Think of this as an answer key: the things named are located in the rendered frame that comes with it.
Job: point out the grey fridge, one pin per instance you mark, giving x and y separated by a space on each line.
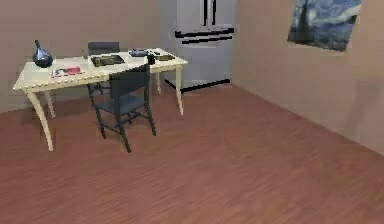
203 56

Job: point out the dark flat plate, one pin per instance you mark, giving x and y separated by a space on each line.
164 57

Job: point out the dark flat tray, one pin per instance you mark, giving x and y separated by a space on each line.
107 60

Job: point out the cream wooden table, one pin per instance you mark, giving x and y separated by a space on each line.
66 79

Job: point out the red and white book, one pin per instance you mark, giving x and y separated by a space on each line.
66 71

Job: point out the dark grey chair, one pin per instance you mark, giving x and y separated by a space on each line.
103 47
123 100

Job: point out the dark blue vase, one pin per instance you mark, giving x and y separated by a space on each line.
42 58

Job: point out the small black cup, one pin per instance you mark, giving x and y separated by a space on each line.
150 59

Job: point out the blue swirl wall painting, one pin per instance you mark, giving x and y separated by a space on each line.
321 23

